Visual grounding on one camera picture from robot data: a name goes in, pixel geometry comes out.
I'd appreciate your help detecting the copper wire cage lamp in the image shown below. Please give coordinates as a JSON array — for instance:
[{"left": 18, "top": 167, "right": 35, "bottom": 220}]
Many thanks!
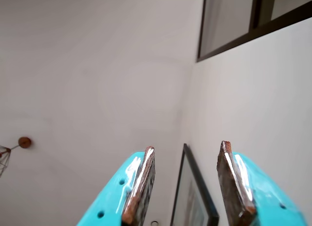
[{"left": 0, "top": 143, "right": 20, "bottom": 178}]

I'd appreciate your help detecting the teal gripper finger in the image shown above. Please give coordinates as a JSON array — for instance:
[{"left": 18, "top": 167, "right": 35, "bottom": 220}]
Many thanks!
[
  {"left": 77, "top": 146, "right": 156, "bottom": 226},
  {"left": 217, "top": 140, "right": 309, "bottom": 226}
]

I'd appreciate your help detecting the dark window frame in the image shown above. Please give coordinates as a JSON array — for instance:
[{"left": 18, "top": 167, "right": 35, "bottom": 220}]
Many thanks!
[{"left": 196, "top": 0, "right": 312, "bottom": 63}]

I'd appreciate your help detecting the black picture frame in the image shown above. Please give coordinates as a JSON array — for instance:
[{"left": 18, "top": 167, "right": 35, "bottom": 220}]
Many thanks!
[{"left": 170, "top": 143, "right": 220, "bottom": 226}]

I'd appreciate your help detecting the round wooden ceiling rose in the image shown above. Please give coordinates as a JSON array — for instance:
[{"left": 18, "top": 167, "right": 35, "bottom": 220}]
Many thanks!
[{"left": 18, "top": 136, "right": 32, "bottom": 149}]

